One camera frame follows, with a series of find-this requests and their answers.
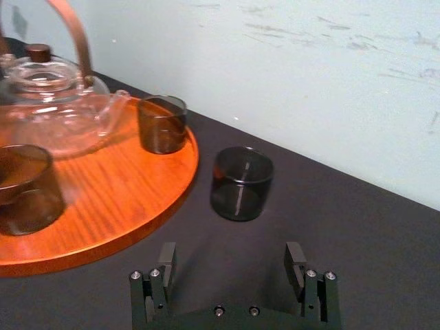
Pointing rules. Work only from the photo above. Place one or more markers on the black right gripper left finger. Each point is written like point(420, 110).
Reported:
point(156, 292)

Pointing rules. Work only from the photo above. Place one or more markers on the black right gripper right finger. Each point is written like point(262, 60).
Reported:
point(311, 292)

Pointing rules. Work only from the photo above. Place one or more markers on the smoky grey glass tumbler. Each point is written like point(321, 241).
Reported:
point(27, 192)
point(242, 184)
point(161, 124)

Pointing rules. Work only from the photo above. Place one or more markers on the round orange wooden tray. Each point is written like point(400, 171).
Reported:
point(113, 192)

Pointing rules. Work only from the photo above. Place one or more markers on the black table cloth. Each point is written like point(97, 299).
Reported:
point(343, 240)

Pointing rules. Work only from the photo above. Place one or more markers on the clear glass teapot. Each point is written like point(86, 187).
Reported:
point(58, 103)

